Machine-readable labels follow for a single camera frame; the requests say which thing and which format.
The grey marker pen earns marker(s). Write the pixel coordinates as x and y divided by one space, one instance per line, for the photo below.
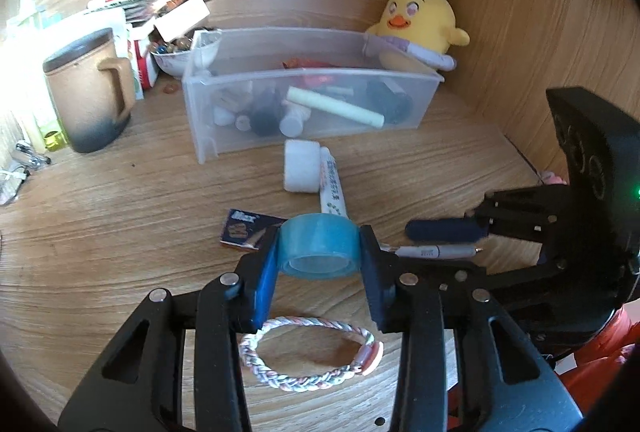
435 252

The white paper card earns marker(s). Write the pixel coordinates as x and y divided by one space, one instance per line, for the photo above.
177 22

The beige mug with brown lid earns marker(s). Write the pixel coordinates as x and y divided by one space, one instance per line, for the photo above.
92 90

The clear plastic storage bin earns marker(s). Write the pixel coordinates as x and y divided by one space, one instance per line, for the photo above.
229 68

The green label bottle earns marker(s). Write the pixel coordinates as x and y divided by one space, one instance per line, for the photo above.
49 134

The white ointment tube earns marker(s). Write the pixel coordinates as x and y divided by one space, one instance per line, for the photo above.
332 200

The yellow chick bunny plush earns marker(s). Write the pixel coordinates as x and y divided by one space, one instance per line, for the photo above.
423 29

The blue tape roll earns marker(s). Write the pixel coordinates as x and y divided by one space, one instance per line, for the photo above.
319 246

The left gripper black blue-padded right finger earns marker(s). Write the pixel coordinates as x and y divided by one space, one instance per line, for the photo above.
504 383

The pink white cosmetic tube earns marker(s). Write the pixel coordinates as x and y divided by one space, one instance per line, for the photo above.
390 101

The white bowl of beads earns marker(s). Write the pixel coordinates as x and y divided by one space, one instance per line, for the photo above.
171 57

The round white sponge roll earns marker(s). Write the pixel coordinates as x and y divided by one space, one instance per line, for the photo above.
301 166

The silver metal clip tool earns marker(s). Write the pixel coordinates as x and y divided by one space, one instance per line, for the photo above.
27 156

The blue razor blade box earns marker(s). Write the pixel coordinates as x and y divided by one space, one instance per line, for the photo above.
245 229

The stack of books and papers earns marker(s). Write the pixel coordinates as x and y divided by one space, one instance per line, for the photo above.
136 11

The red foil packet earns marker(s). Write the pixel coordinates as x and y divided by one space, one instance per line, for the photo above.
604 382

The red white box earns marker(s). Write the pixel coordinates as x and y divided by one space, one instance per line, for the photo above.
147 68

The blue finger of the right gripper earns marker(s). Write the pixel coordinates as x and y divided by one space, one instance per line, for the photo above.
447 231

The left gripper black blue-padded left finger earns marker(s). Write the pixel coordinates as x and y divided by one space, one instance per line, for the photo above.
135 384

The white slim tube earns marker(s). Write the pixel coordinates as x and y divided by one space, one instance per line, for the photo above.
294 118

